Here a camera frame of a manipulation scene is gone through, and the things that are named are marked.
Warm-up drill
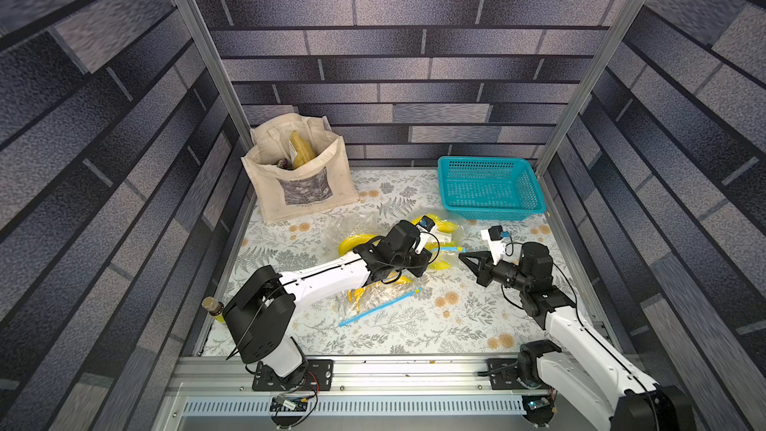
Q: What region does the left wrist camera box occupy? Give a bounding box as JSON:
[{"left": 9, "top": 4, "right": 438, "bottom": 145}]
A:
[{"left": 415, "top": 215, "right": 437, "bottom": 253}]

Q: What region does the beige canvas tote bag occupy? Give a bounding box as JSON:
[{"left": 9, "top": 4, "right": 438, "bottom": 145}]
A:
[{"left": 241, "top": 113, "right": 359, "bottom": 225}]

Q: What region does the yellow item in tote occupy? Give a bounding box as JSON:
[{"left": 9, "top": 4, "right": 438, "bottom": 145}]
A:
[{"left": 289, "top": 131, "right": 316, "bottom": 170}]

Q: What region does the zip-top bag of bananas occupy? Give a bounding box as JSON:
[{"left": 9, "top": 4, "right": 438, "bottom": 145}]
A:
[
  {"left": 410, "top": 214, "right": 466, "bottom": 271},
  {"left": 330, "top": 215, "right": 417, "bottom": 326}
]

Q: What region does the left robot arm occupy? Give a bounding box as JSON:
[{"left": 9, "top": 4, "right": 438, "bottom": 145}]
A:
[{"left": 223, "top": 215, "right": 437, "bottom": 385}]

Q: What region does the aluminium frame post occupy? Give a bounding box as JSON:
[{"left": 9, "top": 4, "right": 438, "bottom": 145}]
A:
[
  {"left": 174, "top": 0, "right": 255, "bottom": 151},
  {"left": 536, "top": 0, "right": 646, "bottom": 179}
]

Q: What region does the left aluminium frame post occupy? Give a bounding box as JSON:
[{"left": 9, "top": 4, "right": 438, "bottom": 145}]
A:
[{"left": 174, "top": 0, "right": 255, "bottom": 151}]

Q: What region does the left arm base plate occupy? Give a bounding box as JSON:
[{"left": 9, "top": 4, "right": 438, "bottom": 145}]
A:
[{"left": 251, "top": 359, "right": 335, "bottom": 392}]

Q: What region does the right circuit board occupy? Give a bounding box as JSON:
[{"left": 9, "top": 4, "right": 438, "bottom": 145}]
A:
[{"left": 523, "top": 396, "right": 552, "bottom": 414}]

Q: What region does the yellow drink bottle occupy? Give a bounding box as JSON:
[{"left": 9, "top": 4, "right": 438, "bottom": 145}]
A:
[{"left": 201, "top": 297, "right": 225, "bottom": 323}]

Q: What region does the aluminium front rail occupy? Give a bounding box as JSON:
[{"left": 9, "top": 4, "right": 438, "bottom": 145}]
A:
[{"left": 165, "top": 355, "right": 564, "bottom": 397}]

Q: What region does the teal plastic basket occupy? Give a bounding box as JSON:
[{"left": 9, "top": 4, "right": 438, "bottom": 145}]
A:
[{"left": 438, "top": 156, "right": 547, "bottom": 221}]

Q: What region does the circuit board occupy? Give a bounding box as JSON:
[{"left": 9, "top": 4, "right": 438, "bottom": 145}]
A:
[
  {"left": 269, "top": 395, "right": 308, "bottom": 414},
  {"left": 523, "top": 396, "right": 552, "bottom": 414}
]

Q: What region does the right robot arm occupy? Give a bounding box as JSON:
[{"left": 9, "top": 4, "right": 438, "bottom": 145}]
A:
[{"left": 459, "top": 241, "right": 696, "bottom": 430}]

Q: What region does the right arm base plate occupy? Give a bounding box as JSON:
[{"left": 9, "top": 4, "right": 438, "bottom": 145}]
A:
[{"left": 477, "top": 358, "right": 552, "bottom": 392}]

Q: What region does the right aluminium frame post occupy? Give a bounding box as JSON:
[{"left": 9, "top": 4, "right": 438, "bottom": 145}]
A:
[{"left": 536, "top": 0, "right": 646, "bottom": 179}]

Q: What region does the left circuit board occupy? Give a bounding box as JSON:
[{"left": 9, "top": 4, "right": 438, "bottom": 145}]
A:
[{"left": 269, "top": 395, "right": 308, "bottom": 414}]

